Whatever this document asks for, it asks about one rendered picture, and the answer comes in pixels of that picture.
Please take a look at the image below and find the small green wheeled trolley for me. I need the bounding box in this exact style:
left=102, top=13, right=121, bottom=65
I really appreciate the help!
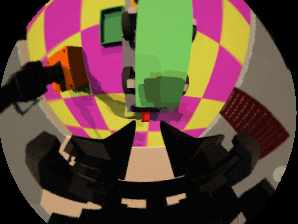
left=121, top=0, right=198, bottom=113

